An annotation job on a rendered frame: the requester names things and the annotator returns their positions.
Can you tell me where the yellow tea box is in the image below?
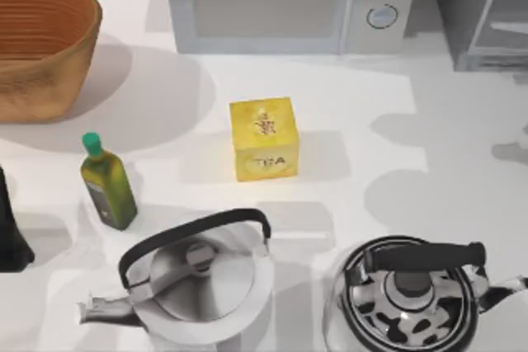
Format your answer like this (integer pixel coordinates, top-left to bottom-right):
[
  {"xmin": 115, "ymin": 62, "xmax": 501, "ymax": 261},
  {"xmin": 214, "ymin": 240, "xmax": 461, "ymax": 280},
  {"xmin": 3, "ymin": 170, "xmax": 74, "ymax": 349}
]
[{"xmin": 229, "ymin": 96, "xmax": 300, "ymax": 183}]

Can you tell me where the plain silver kettle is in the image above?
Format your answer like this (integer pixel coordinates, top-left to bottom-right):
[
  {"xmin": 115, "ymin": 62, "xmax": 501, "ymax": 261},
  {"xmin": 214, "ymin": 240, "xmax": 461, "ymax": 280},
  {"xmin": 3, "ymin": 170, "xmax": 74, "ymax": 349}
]
[{"xmin": 77, "ymin": 208, "xmax": 276, "ymax": 352}]

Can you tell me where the pale microwave oven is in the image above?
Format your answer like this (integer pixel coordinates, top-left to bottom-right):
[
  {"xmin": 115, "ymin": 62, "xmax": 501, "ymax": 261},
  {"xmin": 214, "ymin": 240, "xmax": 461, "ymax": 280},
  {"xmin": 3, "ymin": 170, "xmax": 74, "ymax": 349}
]
[{"xmin": 161, "ymin": 0, "xmax": 422, "ymax": 56}]

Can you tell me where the green bottle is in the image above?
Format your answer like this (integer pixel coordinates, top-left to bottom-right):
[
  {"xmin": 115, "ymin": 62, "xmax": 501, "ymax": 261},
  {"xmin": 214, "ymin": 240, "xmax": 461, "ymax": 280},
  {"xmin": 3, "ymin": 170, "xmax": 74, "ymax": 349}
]
[{"xmin": 80, "ymin": 132, "xmax": 139, "ymax": 231}]

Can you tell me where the round microwave knob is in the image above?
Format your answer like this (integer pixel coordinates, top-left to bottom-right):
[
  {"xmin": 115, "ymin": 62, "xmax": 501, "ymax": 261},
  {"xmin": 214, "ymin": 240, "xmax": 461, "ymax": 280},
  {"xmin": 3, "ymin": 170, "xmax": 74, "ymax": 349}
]
[{"xmin": 366, "ymin": 2, "xmax": 399, "ymax": 31}]

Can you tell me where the black spotted silver kettle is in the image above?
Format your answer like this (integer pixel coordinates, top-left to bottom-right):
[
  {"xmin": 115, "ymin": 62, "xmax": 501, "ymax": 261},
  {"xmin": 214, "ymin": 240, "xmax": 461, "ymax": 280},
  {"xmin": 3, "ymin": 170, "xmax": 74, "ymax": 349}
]
[{"xmin": 323, "ymin": 235, "xmax": 528, "ymax": 352}]

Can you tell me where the brown woven basket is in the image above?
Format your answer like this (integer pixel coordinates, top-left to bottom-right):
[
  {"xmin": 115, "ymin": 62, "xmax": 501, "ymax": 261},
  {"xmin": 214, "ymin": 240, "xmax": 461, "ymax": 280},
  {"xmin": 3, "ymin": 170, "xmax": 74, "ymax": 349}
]
[{"xmin": 0, "ymin": 0, "xmax": 103, "ymax": 124}]

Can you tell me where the grey cabinet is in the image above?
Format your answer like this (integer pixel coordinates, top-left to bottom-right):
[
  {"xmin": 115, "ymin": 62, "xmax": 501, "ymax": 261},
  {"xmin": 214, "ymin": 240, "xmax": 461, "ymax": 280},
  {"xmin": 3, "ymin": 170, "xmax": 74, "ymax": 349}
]
[{"xmin": 427, "ymin": 0, "xmax": 528, "ymax": 73}]

